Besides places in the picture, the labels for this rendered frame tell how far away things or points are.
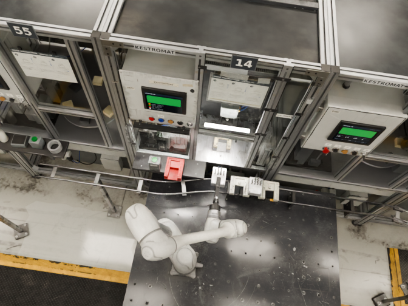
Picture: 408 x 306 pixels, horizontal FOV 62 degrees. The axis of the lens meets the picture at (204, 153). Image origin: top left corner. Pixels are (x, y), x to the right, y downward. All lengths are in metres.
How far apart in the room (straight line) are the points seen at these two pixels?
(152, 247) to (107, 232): 1.68
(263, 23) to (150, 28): 0.57
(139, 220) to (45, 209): 1.93
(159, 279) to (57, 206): 1.45
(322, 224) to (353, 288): 0.92
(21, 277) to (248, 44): 2.73
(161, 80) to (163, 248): 0.86
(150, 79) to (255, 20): 0.62
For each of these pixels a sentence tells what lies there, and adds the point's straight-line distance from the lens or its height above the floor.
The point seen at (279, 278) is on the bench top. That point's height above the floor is 0.68.
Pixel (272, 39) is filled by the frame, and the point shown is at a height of 2.01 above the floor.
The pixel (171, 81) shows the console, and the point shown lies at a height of 1.81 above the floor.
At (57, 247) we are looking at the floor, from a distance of 3.47.
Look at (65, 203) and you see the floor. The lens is 3.58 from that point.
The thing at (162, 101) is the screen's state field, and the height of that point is 1.65.
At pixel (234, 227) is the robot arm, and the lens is 2.12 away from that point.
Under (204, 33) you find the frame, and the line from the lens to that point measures 1.77.
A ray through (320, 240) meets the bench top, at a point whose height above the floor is 0.68.
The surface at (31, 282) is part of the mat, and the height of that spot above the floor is 0.01.
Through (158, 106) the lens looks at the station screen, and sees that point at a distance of 1.99.
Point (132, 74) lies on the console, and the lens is 1.86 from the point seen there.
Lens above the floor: 3.21
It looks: 62 degrees down
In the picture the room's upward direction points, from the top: 8 degrees clockwise
